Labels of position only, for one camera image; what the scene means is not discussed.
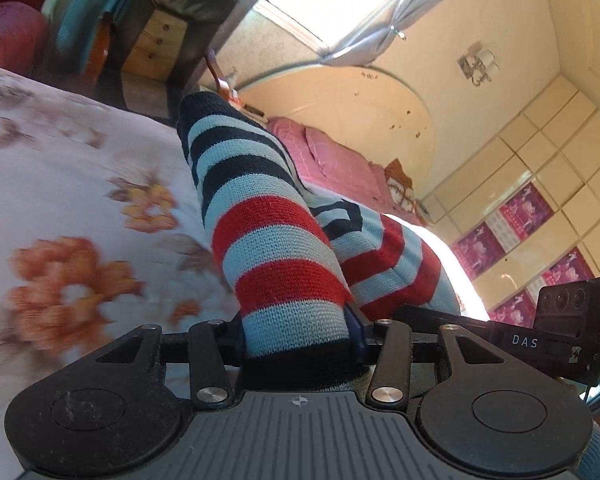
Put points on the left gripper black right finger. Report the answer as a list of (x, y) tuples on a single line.
[(392, 345)]

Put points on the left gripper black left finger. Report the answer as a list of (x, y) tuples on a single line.
[(206, 348)]

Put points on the striped knit sweater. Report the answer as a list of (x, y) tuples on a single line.
[(295, 259)]

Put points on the cream wardrobe with posters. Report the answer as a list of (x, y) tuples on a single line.
[(524, 212)]

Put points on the pink floral bed quilt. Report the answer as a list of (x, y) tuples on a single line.
[(100, 232)]

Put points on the cream arched headboard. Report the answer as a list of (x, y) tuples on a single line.
[(362, 108)]

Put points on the wooden drawer nightstand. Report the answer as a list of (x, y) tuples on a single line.
[(157, 47)]

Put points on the dark leather armchair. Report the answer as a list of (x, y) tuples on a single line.
[(155, 99)]

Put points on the grey window curtain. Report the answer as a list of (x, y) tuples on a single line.
[(375, 34)]

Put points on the wall lamp fixture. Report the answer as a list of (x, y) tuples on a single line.
[(479, 68)]

